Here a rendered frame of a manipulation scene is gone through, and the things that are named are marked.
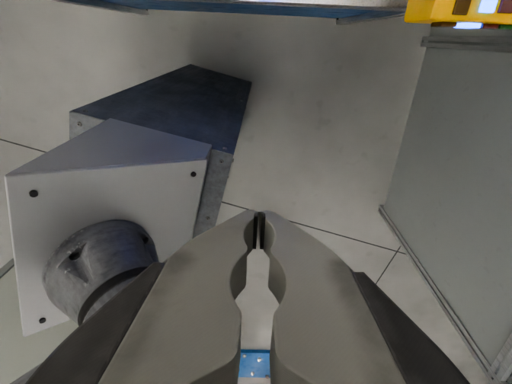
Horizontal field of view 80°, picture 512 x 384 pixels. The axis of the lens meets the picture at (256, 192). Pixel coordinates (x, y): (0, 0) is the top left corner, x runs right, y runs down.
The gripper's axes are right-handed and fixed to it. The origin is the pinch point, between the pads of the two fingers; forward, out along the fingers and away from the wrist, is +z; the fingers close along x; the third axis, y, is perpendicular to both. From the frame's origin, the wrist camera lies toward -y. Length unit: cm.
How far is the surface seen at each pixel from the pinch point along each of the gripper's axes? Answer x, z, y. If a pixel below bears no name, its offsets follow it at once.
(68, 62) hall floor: -91, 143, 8
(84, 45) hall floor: -82, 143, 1
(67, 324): -93, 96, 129
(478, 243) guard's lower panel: 70, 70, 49
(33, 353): -100, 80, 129
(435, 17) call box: 22.2, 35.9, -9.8
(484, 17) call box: 28.4, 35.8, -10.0
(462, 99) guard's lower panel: 70, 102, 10
